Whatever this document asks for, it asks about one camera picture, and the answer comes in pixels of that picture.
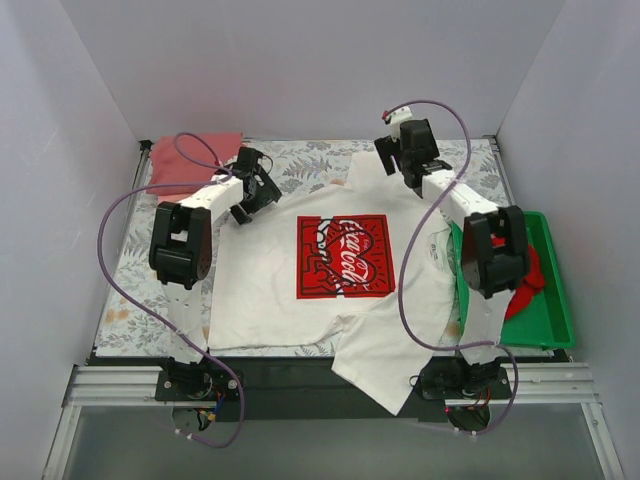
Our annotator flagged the white printed t-shirt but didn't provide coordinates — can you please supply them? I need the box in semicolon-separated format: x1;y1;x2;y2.
208;152;456;415

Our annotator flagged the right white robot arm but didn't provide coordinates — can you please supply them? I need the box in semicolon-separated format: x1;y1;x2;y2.
374;107;530;398

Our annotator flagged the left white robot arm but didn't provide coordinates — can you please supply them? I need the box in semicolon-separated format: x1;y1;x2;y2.
149;146;282;364

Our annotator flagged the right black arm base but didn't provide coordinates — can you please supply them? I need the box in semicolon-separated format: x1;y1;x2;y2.
409;357;512;434

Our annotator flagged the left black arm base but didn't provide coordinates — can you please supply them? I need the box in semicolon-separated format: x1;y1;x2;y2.
154;357;244;432

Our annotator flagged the floral patterned table mat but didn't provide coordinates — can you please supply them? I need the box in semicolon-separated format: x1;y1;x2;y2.
93;138;510;358

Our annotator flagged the folded light peach t-shirt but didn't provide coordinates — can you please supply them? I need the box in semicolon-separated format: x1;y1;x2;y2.
157;194;189;204

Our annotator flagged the folded salmon pink t-shirt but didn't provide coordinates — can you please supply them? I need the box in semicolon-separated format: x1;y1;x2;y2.
147;132;244;196

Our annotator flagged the red crumpled t-shirt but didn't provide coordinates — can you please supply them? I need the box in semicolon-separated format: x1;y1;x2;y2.
505;244;546;321

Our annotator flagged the green plastic tray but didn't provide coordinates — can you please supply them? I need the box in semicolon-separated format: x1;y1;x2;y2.
449;209;577;351

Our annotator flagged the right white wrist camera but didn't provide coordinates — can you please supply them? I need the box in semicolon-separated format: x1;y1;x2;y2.
382;106;413;140

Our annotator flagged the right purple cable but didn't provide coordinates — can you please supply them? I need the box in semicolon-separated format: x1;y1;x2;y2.
389;98;514;441

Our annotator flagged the aluminium frame rail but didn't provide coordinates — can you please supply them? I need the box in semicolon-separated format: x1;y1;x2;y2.
43;357;624;479

